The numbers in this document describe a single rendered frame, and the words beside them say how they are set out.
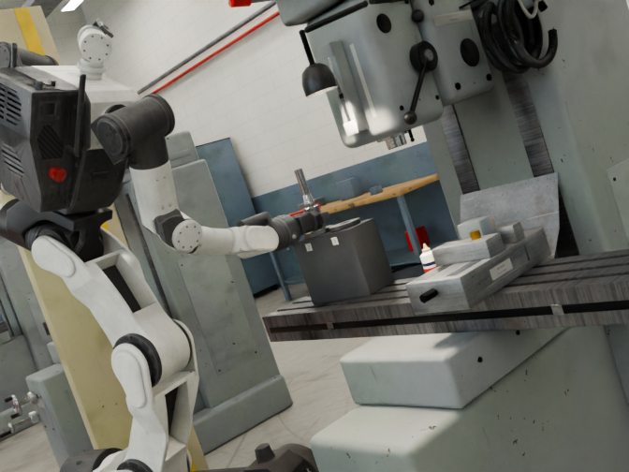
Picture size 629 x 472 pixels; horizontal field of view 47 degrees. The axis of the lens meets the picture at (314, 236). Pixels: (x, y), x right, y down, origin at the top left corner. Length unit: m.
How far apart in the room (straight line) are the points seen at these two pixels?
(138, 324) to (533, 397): 0.93
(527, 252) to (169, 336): 0.86
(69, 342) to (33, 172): 1.49
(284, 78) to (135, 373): 6.87
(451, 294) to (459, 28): 0.68
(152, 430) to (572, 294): 1.03
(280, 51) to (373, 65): 6.78
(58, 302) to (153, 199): 1.48
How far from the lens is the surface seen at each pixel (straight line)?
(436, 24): 1.80
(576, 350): 1.94
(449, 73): 1.79
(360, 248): 1.96
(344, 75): 1.68
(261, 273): 9.15
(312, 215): 2.01
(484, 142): 2.08
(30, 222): 1.93
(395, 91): 1.66
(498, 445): 1.69
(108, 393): 3.16
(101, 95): 1.70
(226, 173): 9.10
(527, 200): 2.01
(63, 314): 3.10
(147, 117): 1.61
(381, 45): 1.67
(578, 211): 1.98
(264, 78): 8.70
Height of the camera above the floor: 1.29
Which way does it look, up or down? 5 degrees down
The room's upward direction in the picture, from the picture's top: 19 degrees counter-clockwise
